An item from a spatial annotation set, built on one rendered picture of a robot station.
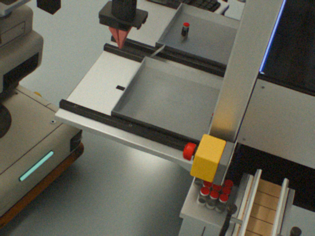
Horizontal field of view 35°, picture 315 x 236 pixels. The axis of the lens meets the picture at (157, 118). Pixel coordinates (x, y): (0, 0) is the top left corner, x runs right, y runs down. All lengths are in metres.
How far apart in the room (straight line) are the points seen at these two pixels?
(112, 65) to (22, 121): 0.77
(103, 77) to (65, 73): 1.39
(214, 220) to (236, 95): 0.30
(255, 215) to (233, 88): 0.29
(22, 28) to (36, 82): 1.09
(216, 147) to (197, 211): 0.17
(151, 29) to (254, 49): 0.73
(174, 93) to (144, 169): 0.99
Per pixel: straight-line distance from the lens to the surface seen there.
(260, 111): 1.06
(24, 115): 2.19
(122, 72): 1.47
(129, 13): 1.15
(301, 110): 1.04
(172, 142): 1.26
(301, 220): 1.29
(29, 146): 2.06
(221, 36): 1.69
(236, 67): 1.01
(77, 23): 3.21
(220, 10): 1.97
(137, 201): 2.24
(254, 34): 0.96
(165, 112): 1.35
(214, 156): 1.07
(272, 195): 1.18
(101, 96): 1.38
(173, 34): 1.65
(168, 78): 1.47
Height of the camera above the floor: 1.81
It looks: 44 degrees down
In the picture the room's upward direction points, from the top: 10 degrees clockwise
